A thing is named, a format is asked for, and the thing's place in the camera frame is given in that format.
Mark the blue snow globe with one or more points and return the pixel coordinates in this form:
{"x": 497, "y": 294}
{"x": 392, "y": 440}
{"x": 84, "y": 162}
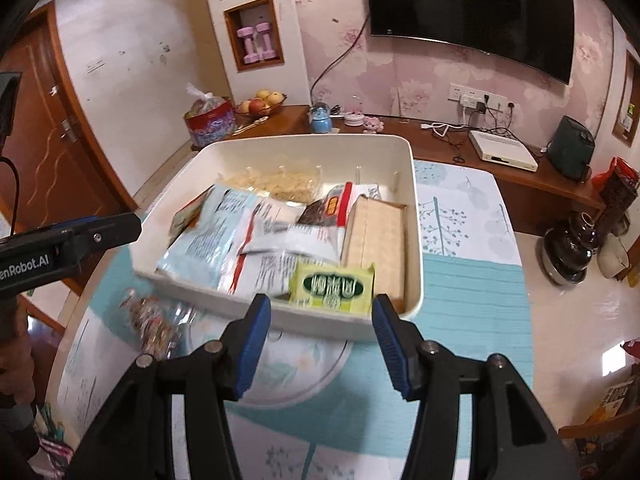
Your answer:
{"x": 320, "y": 121}

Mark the green snack packet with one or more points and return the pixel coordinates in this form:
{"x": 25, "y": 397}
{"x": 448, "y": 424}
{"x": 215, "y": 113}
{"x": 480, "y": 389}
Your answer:
{"x": 332, "y": 285}

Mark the small puffed rice bar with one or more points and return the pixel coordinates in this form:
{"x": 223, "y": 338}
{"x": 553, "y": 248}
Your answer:
{"x": 242, "y": 182}

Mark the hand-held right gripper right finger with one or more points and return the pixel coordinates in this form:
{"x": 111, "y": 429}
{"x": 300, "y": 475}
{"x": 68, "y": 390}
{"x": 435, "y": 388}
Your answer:
{"x": 395, "y": 350}

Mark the white bucket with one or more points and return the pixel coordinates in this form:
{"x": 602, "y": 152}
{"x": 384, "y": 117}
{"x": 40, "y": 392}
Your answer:
{"x": 614, "y": 257}

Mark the pink dumbbell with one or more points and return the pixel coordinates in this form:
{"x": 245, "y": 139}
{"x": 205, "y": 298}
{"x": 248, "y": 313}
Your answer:
{"x": 248, "y": 46}
{"x": 265, "y": 41}

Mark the white wall socket panel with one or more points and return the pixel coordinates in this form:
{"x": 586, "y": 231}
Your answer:
{"x": 470, "y": 95}

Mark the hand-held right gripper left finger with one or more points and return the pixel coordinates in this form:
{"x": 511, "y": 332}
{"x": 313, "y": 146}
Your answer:
{"x": 252, "y": 350}

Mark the clear packet of brown crackers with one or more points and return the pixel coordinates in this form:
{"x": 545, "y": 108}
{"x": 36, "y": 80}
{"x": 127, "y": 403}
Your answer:
{"x": 187, "y": 217}

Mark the white light switch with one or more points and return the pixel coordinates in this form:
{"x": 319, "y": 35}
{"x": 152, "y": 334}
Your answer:
{"x": 94, "y": 66}

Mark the red gift tin in bag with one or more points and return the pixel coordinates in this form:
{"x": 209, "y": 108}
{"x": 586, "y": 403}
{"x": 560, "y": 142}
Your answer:
{"x": 210, "y": 122}

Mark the nut bar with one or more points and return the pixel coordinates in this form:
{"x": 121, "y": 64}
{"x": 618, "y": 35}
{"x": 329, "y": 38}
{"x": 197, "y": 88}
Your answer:
{"x": 162, "y": 340}

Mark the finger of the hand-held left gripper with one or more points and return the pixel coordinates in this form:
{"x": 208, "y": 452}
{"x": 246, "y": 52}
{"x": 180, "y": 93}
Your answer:
{"x": 110, "y": 235}
{"x": 70, "y": 226}

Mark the clear red-striped snack packet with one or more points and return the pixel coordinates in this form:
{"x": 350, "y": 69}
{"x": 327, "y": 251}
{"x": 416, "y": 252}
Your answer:
{"x": 280, "y": 255}

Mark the white plastic storage bin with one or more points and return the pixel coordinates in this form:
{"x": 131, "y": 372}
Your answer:
{"x": 300, "y": 152}

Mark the light blue snack packet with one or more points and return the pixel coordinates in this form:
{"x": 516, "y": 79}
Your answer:
{"x": 205, "y": 245}

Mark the white set-top box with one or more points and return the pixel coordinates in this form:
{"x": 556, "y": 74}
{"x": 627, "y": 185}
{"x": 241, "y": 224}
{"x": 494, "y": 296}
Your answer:
{"x": 502, "y": 150}

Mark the dark green air fryer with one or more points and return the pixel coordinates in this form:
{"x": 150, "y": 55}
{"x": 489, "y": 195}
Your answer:
{"x": 571, "y": 147}

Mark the wooden television cabinet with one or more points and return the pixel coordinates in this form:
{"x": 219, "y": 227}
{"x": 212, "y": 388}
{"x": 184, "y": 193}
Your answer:
{"x": 550, "y": 195}

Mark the fruit bowl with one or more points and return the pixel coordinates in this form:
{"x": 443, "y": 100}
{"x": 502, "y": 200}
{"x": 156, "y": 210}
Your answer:
{"x": 260, "y": 105}

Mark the small pink toy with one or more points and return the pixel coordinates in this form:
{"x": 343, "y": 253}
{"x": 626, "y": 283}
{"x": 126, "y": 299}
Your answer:
{"x": 372, "y": 124}

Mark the dark red-yellow snack packet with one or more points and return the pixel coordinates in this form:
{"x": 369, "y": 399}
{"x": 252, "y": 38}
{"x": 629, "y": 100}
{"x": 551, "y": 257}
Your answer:
{"x": 322, "y": 210}

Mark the pink round music box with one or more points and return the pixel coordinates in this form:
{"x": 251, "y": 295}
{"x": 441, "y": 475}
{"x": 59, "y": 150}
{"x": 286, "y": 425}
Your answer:
{"x": 354, "y": 116}

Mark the brown wooden door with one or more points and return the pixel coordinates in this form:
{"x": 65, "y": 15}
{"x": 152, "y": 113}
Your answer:
{"x": 55, "y": 160}

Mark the black flat television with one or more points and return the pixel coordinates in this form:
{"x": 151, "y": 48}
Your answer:
{"x": 470, "y": 10}

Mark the beige cracker pack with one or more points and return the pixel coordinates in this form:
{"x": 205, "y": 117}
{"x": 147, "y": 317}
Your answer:
{"x": 375, "y": 245}

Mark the dark brown tiered fountain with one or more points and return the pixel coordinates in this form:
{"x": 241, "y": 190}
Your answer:
{"x": 570, "y": 250}

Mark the red bag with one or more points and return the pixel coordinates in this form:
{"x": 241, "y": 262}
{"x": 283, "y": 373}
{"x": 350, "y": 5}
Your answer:
{"x": 620, "y": 167}

